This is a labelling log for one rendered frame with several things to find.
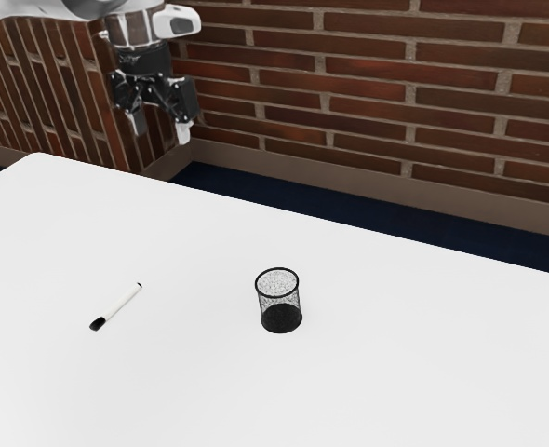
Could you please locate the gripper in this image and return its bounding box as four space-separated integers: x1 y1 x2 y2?
107 42 200 145

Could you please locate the white marker pen black cap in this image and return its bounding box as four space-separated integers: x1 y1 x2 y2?
88 281 143 332

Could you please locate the black mesh pen holder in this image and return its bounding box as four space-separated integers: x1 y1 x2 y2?
254 266 304 335

